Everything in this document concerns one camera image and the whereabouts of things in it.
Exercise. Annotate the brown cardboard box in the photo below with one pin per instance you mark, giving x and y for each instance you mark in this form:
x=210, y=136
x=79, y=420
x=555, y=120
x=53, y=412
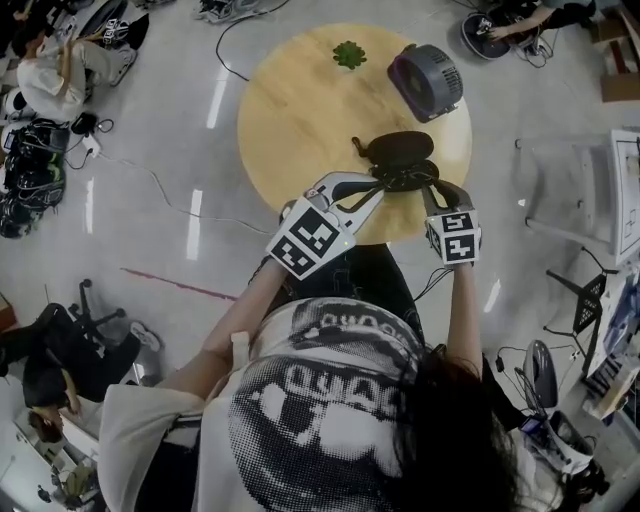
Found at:
x=620, y=86

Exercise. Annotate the pile of black bags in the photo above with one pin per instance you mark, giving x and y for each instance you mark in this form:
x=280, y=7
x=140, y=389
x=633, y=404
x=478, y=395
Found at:
x=32, y=180

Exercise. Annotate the white side table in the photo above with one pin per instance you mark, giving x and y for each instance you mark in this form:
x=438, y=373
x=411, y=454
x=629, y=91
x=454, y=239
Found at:
x=590, y=195

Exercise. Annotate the black glasses case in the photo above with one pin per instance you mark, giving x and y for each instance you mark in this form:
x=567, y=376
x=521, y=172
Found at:
x=402, y=147

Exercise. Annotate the person's right forearm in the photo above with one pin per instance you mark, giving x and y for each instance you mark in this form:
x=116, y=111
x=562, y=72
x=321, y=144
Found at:
x=462, y=320

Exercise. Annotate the person's left forearm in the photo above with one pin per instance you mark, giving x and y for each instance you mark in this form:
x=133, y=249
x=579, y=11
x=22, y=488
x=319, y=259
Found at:
x=235, y=320

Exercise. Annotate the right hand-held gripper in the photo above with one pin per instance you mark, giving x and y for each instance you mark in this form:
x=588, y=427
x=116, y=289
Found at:
x=457, y=237

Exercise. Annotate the person's black trousers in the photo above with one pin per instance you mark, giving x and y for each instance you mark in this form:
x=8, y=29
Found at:
x=360, y=280

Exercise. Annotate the black office chair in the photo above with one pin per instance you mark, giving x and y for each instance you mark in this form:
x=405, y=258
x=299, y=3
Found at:
x=95, y=315

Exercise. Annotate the red floor tape strip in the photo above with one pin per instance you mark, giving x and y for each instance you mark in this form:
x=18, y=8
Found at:
x=180, y=285

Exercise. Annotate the green succulent plant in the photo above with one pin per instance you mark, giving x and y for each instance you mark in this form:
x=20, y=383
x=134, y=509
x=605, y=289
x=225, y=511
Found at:
x=349, y=55

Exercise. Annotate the person's white printed shirt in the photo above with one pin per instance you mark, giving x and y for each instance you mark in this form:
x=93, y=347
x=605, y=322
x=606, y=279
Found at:
x=310, y=415

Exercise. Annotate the grey and purple fan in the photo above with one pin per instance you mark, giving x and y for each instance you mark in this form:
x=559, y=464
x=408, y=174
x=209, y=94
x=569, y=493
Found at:
x=425, y=80

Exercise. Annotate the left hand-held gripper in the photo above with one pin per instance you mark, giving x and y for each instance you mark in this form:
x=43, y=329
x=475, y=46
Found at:
x=310, y=235

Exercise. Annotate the white power strip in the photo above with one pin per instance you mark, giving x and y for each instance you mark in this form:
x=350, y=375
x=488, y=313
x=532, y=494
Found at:
x=92, y=145

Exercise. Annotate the round black floor device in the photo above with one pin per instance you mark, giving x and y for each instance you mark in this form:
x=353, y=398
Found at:
x=482, y=37

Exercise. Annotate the black thin-framed glasses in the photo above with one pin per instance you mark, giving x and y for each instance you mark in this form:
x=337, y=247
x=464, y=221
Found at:
x=406, y=179

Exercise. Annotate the white sneaker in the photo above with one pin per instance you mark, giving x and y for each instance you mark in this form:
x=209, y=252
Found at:
x=146, y=334

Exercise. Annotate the grey standing fan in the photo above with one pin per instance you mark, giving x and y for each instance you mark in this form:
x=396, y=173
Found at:
x=542, y=372

